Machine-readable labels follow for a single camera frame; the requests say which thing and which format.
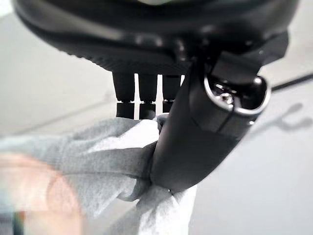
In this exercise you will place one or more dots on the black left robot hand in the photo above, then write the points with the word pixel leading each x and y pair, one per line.
pixel 185 137

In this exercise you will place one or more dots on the light grey garment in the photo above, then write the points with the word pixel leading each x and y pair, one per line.
pixel 102 156

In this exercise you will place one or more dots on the person's hand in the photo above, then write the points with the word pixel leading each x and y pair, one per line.
pixel 31 193

